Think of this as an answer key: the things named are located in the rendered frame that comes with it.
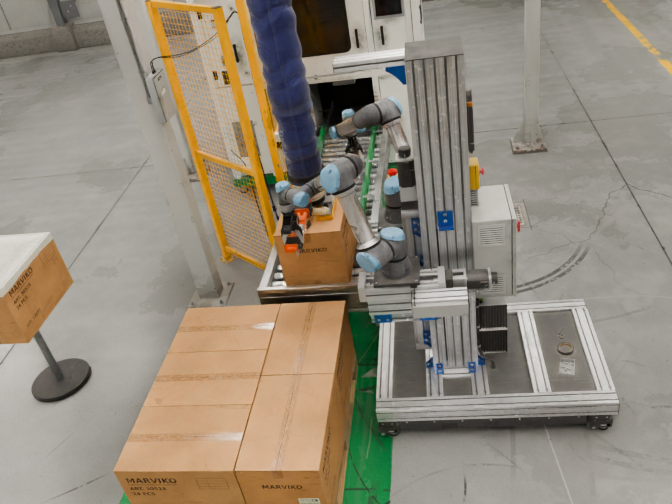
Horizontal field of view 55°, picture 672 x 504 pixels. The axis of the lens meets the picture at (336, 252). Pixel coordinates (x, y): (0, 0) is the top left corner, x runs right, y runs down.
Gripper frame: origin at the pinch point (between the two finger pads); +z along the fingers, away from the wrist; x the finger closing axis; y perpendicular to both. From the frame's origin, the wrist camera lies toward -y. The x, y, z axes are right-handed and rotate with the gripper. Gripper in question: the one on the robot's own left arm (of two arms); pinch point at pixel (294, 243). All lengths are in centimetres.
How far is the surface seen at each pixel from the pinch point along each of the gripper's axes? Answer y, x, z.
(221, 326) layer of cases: -2, 54, 54
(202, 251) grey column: 94, 96, 64
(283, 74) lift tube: 49, 0, -75
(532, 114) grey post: 304, -165, 74
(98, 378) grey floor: 14, 161, 109
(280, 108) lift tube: 50, 5, -56
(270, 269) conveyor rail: 46, 32, 49
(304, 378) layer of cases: -46, -3, 54
